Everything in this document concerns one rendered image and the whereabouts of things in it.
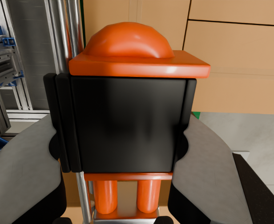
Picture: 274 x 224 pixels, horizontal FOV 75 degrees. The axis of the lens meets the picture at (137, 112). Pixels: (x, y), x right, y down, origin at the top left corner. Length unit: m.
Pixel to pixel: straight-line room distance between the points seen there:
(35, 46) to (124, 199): 1.12
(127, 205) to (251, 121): 1.73
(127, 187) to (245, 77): 0.83
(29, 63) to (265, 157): 2.16
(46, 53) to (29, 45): 0.09
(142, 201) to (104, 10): 0.70
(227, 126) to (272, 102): 0.74
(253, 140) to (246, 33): 1.28
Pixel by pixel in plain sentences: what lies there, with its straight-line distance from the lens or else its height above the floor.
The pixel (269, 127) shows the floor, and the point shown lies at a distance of 2.01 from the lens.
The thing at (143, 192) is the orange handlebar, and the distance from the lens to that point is 0.17.
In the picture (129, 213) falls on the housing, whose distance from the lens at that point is 0.19.
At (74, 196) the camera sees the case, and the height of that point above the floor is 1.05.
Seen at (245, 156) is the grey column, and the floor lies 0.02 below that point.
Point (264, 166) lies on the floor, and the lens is 2.32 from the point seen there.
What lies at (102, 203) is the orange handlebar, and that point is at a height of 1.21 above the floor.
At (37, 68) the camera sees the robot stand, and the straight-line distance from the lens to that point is 1.27.
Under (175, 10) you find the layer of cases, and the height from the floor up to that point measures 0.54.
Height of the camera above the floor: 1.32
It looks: 63 degrees down
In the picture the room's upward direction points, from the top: 175 degrees clockwise
